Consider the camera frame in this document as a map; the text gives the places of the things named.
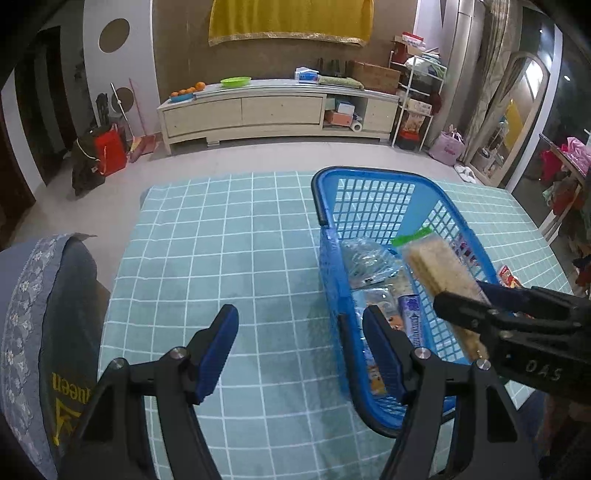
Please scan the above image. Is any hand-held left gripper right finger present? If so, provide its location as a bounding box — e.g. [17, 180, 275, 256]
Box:
[362, 305, 541, 480]

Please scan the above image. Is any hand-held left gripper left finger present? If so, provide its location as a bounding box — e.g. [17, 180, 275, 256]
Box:
[60, 304, 240, 480]

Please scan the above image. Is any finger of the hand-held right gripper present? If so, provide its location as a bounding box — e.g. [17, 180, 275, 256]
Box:
[478, 281, 583, 320]
[433, 290, 509, 337]

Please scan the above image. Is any red and yellow packet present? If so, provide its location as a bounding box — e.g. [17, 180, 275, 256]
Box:
[497, 264, 523, 289]

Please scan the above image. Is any blue purple candy box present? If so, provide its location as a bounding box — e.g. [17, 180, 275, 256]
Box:
[398, 295, 428, 348]

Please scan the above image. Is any cracker pack with green ends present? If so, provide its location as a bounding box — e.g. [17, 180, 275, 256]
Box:
[392, 228, 492, 361]

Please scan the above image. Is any maroon snack packet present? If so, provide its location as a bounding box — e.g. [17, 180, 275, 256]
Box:
[455, 235, 482, 269]

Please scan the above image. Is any blue plastic basket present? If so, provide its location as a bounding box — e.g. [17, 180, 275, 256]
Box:
[311, 166, 502, 438]

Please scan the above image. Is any wooden folding clothes rack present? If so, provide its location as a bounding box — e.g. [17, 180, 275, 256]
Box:
[538, 133, 591, 288]

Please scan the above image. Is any red hanging garment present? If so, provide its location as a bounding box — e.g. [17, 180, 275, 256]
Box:
[540, 150, 583, 219]

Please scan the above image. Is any pink tote bag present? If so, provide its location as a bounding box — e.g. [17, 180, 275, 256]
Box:
[428, 130, 465, 165]

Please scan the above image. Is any pink crumpled cloth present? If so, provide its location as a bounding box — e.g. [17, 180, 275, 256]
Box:
[560, 137, 591, 172]

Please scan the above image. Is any chair with blue-grey cover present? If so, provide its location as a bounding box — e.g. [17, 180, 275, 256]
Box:
[0, 233, 112, 480]

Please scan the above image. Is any red patterned box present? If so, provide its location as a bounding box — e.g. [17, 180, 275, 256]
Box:
[399, 113, 428, 149]

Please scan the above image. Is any arched standing mirror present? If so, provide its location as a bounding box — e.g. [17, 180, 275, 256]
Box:
[470, 51, 553, 184]

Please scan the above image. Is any glass balcony door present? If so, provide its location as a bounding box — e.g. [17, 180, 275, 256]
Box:
[508, 0, 591, 223]

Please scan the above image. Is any red bag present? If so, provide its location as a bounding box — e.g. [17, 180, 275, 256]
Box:
[94, 128, 128, 177]

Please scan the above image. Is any white metal shelf rack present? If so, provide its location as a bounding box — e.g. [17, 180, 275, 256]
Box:
[390, 50, 448, 151]

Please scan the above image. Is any beige patterned curtain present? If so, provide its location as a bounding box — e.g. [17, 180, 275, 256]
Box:
[464, 0, 511, 163]

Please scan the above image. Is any black bag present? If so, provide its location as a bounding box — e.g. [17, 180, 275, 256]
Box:
[71, 134, 105, 197]

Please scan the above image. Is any green and white folded cloth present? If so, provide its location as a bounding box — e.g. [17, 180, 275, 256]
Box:
[413, 52, 448, 77]

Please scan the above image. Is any beige TV cabinet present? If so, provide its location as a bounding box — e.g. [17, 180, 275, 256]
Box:
[157, 78, 400, 156]

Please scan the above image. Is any brown cardboard box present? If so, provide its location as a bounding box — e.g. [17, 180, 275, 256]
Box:
[347, 60, 402, 96]

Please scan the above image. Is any tall silver air conditioner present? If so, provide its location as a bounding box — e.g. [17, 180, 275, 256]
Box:
[431, 0, 486, 140]

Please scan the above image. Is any green flat cushion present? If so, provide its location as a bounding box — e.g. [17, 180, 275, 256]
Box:
[318, 75, 363, 90]

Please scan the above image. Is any pile of oranges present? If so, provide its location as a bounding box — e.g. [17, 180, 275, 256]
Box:
[170, 81, 206, 98]

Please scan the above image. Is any dark upright object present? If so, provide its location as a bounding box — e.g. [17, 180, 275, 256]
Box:
[95, 92, 112, 128]

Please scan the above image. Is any red and white box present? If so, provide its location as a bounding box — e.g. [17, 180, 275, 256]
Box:
[393, 33, 428, 59]

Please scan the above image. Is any dark wooden door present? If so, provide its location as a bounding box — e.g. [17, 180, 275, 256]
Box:
[14, 25, 78, 186]
[0, 83, 37, 251]

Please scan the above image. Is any yellow cloth with gold trim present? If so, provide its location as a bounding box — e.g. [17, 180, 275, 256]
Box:
[208, 0, 375, 47]

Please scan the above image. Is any white-handled mop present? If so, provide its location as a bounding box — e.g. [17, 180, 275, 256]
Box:
[110, 83, 135, 140]

